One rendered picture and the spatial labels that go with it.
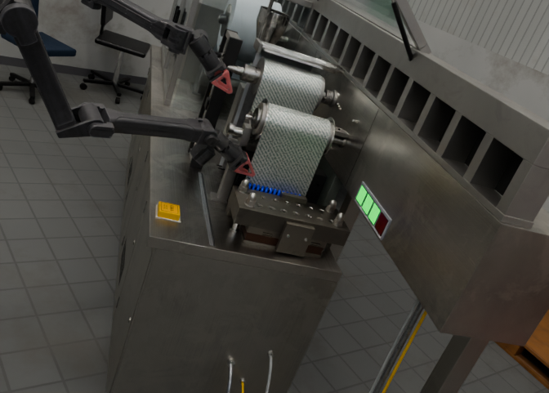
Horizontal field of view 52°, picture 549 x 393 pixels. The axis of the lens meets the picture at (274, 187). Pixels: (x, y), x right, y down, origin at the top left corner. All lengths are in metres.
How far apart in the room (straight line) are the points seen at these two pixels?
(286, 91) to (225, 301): 0.80
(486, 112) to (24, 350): 2.01
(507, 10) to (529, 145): 3.98
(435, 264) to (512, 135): 0.36
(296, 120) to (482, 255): 0.88
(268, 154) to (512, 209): 0.93
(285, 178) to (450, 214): 0.75
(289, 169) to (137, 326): 0.74
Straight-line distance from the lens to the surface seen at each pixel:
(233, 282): 1.89
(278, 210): 1.88
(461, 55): 5.35
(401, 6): 1.79
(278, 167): 1.99
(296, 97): 2.16
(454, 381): 1.66
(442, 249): 1.44
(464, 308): 1.39
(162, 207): 1.89
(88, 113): 1.66
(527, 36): 5.10
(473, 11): 5.40
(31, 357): 2.61
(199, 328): 1.99
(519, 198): 1.30
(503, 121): 1.38
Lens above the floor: 1.80
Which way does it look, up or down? 22 degrees down
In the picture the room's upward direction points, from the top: 21 degrees clockwise
